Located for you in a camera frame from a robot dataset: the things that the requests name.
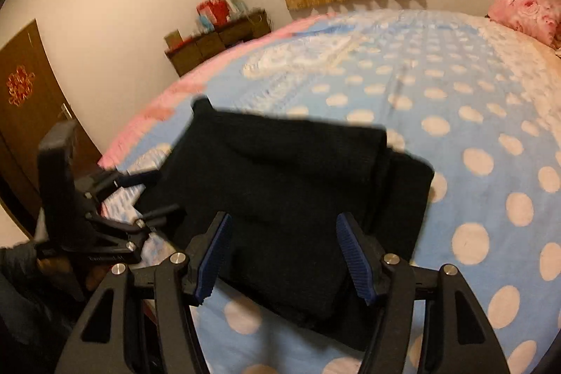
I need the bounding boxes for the pale blue bag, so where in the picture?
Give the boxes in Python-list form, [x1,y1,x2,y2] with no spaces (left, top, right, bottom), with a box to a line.
[228,0,251,23]

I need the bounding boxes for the person's left hand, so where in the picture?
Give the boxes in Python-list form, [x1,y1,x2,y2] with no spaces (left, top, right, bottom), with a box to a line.
[37,258,108,292]

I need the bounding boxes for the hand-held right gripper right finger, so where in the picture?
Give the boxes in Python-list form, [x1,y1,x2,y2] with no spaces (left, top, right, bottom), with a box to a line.
[335,213,511,374]

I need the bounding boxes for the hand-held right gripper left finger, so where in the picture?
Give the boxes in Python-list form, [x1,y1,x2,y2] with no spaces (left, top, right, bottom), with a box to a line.
[55,211,233,374]

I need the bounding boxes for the brown wooden cabinet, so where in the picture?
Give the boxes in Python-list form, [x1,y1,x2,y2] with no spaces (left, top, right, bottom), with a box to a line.
[164,10,272,77]

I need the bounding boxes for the polka dot blanket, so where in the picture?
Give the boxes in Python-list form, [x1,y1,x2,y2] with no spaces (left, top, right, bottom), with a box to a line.
[99,8,561,374]

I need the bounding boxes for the red door ornament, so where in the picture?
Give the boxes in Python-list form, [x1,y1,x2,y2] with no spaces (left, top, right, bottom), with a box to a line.
[6,66,36,107]

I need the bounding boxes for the red gift bag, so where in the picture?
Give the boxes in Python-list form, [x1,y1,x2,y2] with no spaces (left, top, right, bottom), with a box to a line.
[196,0,231,28]

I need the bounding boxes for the brown wooden door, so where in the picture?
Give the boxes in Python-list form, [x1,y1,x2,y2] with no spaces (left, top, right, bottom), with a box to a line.
[0,19,105,222]

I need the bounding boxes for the black pants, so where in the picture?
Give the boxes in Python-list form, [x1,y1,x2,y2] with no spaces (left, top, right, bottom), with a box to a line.
[134,96,435,353]

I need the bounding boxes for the pink floral pillow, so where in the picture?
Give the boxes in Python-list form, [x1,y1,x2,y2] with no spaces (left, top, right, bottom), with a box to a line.
[487,0,561,49]

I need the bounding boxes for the person's left forearm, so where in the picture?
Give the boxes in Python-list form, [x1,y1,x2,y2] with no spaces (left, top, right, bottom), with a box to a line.
[0,243,86,374]

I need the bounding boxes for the small brown box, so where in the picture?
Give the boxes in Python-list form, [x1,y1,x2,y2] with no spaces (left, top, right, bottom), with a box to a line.
[164,29,184,51]

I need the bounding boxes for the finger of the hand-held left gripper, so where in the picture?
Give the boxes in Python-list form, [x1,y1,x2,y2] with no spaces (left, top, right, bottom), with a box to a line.
[85,203,183,232]
[74,168,161,200]

